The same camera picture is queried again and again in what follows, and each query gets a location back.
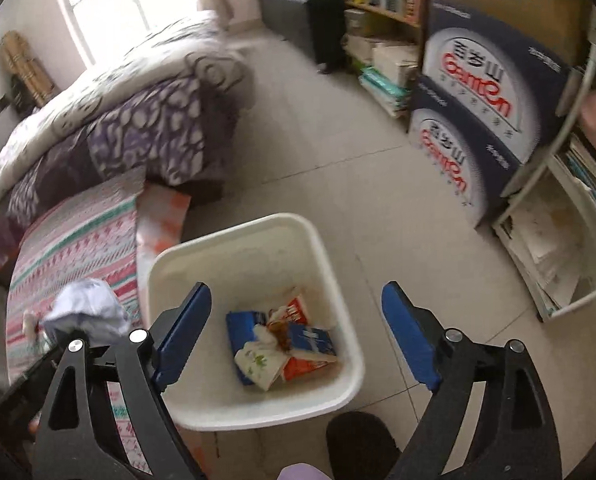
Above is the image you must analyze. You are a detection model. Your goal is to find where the purple patterned blanket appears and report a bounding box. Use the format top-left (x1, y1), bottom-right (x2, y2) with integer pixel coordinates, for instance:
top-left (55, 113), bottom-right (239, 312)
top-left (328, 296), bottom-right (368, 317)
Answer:
top-left (0, 77), bottom-right (239, 276)

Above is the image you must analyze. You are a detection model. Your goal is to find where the person's purple clothing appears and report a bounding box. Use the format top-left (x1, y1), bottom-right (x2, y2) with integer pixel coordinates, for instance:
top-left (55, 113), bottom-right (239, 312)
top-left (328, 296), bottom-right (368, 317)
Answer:
top-left (277, 464), bottom-right (329, 480)

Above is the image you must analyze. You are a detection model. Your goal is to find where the brown cardboard box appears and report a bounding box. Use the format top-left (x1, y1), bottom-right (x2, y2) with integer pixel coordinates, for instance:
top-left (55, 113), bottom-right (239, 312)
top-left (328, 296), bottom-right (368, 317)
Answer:
top-left (443, 0), bottom-right (591, 68)

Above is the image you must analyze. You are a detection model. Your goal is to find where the wooden bookshelf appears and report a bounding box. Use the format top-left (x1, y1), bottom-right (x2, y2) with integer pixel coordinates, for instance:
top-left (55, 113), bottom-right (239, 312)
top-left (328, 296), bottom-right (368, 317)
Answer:
top-left (335, 0), bottom-right (429, 106)

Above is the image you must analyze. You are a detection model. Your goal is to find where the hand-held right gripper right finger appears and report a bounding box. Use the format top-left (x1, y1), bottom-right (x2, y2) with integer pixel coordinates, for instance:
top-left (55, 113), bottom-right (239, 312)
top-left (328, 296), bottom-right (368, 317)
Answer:
top-left (380, 281), bottom-right (563, 480)

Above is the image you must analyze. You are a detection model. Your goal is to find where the patterned striped tablecloth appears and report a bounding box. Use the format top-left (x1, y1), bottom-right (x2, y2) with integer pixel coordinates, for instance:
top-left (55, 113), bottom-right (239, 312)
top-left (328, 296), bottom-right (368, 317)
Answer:
top-left (5, 175), bottom-right (151, 480)

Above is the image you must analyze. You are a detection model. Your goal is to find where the white plastic bin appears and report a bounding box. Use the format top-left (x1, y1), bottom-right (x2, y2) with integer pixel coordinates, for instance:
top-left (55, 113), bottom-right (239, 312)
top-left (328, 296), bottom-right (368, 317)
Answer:
top-left (147, 212), bottom-right (366, 432)

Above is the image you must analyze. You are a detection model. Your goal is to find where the orange patterned cardboard box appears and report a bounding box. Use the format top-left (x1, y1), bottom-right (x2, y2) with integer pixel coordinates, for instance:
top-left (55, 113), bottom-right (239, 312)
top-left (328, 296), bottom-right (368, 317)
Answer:
top-left (135, 182), bottom-right (193, 261)

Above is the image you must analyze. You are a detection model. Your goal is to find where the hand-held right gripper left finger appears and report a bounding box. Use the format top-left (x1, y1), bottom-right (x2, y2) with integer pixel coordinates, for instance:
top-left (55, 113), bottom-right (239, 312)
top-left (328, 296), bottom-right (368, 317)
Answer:
top-left (33, 281), bottom-right (213, 480)

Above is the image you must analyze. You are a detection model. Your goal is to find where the plaid coat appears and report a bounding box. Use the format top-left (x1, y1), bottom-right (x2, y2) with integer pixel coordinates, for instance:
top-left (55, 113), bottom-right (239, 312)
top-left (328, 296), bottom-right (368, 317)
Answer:
top-left (0, 30), bottom-right (59, 106)

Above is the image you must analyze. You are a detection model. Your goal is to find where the blue water bottle box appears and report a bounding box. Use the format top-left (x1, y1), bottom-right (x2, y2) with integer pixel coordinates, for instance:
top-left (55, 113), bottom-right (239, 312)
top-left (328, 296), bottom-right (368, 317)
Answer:
top-left (420, 0), bottom-right (573, 166)
top-left (409, 77), bottom-right (523, 228)

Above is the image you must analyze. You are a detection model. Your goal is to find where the white paper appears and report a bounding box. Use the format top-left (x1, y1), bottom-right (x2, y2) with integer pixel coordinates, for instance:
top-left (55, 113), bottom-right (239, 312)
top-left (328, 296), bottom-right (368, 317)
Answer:
top-left (40, 280), bottom-right (131, 343)

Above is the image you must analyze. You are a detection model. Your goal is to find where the pile of loose papers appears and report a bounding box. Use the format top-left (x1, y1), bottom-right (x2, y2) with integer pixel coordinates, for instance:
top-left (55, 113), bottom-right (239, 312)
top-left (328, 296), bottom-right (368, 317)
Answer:
top-left (502, 195), bottom-right (596, 311)

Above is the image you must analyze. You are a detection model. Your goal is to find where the black bench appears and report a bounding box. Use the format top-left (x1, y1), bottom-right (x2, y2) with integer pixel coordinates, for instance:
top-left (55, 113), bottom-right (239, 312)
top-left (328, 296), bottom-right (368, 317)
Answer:
top-left (260, 0), bottom-right (346, 73)

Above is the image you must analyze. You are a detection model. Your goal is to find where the blue plastic packet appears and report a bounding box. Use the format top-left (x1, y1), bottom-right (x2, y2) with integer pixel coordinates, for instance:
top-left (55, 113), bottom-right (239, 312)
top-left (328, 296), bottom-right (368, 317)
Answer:
top-left (226, 310), bottom-right (267, 386)

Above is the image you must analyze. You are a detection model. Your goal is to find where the blue cardboard box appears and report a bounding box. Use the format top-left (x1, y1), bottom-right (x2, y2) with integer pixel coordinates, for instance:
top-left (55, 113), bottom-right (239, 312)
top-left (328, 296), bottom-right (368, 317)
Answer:
top-left (285, 322), bottom-right (339, 361)

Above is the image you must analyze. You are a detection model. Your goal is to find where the black bag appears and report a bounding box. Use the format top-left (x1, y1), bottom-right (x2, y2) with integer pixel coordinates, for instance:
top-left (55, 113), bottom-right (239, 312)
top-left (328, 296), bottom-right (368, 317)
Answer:
top-left (8, 72), bottom-right (44, 111)

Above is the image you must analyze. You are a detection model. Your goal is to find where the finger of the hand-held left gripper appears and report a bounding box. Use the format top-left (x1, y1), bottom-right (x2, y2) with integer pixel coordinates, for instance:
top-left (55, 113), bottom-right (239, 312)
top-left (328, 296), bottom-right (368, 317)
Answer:
top-left (0, 332), bottom-right (79, 411)

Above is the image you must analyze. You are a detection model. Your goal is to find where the bed with purple quilt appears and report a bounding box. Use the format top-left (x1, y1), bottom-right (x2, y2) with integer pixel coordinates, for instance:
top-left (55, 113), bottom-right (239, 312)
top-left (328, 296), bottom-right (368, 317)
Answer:
top-left (0, 10), bottom-right (251, 221)

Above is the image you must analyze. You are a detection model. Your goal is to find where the white shelf unit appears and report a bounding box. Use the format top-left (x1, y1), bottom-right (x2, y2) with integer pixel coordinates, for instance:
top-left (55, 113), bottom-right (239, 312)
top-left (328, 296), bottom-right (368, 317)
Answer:
top-left (492, 10), bottom-right (596, 323)

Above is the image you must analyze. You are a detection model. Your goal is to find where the bright window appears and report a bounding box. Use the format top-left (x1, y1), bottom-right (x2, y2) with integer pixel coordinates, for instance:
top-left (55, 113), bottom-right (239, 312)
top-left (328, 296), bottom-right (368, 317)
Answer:
top-left (48, 0), bottom-right (203, 66)

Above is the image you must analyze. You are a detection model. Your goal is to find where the orange red carton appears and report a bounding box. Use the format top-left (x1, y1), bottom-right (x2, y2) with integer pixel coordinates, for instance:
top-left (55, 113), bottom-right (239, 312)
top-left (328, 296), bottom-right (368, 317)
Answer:
top-left (283, 352), bottom-right (339, 382)

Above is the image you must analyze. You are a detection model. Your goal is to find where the row of leaning books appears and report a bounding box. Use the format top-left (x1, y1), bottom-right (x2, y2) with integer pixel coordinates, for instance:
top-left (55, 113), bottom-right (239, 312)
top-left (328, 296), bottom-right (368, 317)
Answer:
top-left (558, 135), bottom-right (596, 241)

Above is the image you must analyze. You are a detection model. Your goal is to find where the black slipper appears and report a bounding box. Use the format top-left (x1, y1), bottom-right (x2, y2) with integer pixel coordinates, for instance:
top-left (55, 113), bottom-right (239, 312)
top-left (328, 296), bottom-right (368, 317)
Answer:
top-left (325, 411), bottom-right (403, 480)

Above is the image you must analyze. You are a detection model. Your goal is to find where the stack of books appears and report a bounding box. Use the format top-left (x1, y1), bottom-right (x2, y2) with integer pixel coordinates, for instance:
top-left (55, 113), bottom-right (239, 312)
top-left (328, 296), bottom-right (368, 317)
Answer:
top-left (345, 10), bottom-right (419, 118)

